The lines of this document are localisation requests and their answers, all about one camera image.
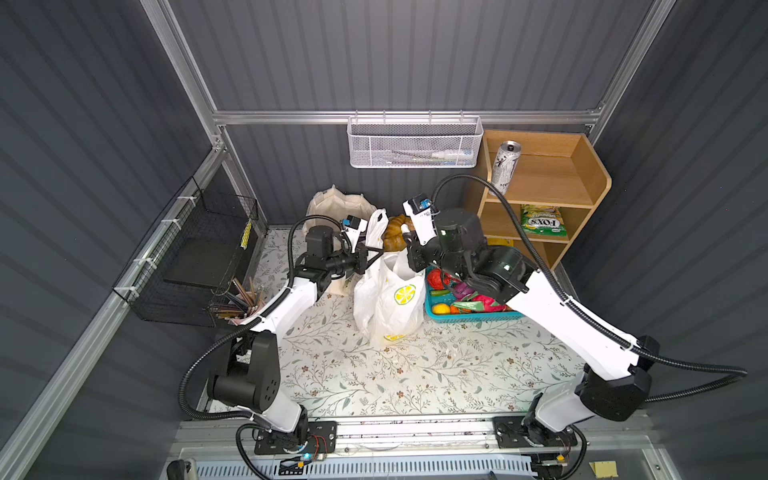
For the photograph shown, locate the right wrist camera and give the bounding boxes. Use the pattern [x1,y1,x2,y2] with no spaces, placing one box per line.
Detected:
[403,194,436,246]

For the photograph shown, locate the green Fox's candy bag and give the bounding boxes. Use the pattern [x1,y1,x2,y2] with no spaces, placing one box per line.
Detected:
[521,204,567,238]

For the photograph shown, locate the left silver drink can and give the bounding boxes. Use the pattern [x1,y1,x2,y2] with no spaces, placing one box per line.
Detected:
[490,140,522,194]

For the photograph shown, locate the cream canvas tote bag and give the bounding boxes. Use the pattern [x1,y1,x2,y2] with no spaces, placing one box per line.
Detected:
[306,185,377,296]

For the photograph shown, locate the white wire wall basket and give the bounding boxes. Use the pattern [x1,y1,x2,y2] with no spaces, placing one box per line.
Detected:
[346,112,484,169]

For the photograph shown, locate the floral table mat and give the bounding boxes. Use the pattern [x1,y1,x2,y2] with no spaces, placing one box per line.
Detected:
[206,226,620,420]

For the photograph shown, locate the yellow lemon lower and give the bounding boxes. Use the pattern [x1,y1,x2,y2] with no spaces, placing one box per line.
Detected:
[431,303,451,315]

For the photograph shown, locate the white plastic grocery bag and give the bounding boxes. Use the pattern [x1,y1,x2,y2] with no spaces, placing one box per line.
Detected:
[352,207,428,349]

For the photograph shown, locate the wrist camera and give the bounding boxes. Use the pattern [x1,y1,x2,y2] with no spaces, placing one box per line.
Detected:
[342,215,368,253]
[403,194,436,246]

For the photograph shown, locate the black wire wall basket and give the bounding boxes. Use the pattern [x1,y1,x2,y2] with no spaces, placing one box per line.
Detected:
[113,180,262,327]

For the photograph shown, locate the pink pencil cup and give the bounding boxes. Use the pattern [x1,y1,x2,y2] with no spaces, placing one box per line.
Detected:
[208,277,265,325]

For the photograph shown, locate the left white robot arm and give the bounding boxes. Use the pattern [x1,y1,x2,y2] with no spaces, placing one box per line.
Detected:
[177,214,372,444]

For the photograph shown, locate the red tomato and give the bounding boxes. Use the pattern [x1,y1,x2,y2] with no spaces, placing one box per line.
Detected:
[426,269,450,291]

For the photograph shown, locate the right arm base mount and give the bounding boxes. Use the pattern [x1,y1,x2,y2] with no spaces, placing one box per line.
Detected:
[491,414,578,449]

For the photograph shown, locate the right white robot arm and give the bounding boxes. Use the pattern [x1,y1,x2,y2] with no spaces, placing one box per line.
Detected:
[403,194,748,445]

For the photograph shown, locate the purple onion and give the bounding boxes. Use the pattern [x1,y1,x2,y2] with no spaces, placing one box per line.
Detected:
[451,282,476,301]

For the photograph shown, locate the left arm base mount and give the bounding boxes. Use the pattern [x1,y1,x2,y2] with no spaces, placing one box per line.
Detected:
[253,421,339,455]

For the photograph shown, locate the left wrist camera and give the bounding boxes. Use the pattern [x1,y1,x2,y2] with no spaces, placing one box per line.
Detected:
[342,215,368,253]

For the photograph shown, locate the teal plastic basket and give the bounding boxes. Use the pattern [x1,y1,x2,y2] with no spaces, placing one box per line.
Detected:
[424,283,523,324]

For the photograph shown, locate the yellow bread tray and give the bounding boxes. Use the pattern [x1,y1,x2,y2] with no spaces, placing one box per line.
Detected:
[382,215,413,252]

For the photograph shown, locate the wooden shelf unit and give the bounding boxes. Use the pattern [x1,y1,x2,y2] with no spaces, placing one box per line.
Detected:
[473,130,612,269]

